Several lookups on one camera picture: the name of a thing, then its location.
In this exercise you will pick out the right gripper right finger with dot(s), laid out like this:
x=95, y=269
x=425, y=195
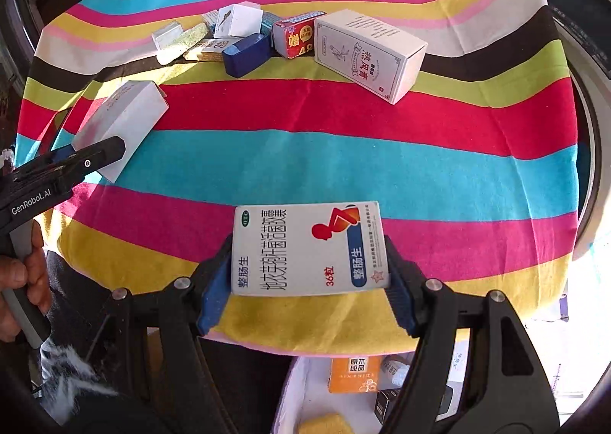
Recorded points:
x=505, y=388

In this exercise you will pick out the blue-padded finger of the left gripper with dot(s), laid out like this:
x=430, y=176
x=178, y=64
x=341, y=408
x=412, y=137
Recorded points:
x=102, y=152

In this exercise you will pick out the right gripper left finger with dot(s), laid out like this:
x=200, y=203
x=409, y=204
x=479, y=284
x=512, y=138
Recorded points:
x=184, y=312

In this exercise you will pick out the long white silver box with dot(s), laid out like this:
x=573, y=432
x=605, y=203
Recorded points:
x=130, y=113

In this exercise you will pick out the white barcode medicine box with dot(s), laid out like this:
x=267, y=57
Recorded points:
x=307, y=250

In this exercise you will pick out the person's left hand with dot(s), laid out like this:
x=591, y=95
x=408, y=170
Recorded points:
x=29, y=274

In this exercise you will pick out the white crumpled packet in bin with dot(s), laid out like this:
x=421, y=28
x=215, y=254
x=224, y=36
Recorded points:
x=393, y=372

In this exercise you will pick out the black box in bin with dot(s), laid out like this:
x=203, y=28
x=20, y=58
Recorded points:
x=386, y=399

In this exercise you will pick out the orange box in bin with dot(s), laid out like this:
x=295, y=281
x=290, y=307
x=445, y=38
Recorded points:
x=357, y=375

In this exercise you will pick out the white storage bin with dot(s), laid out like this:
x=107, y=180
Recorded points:
x=305, y=395

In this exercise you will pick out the white green barcode box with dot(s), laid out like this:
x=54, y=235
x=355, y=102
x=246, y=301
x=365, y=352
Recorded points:
x=173, y=41

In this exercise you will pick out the yellow sponge cloth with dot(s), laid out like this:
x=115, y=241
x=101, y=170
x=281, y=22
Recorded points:
x=334, y=423

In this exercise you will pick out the white orange long box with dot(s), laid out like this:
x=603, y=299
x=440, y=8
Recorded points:
x=209, y=49

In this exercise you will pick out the dark blue small box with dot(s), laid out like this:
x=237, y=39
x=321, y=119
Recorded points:
x=247, y=54

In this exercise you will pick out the small white cube box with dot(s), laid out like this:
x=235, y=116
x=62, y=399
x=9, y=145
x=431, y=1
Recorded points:
x=238, y=20

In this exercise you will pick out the striped colourful tablecloth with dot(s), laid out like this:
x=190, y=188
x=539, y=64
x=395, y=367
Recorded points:
x=474, y=169

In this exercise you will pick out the teal patterned box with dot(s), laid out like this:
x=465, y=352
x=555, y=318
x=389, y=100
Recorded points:
x=267, y=22

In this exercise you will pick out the red yellow small box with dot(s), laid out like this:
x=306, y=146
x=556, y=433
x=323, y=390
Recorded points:
x=293, y=37

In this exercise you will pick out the large white medicine box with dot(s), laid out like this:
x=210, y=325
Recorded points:
x=377, y=56

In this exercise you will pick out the white washing machine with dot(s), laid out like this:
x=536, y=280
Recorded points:
x=584, y=30

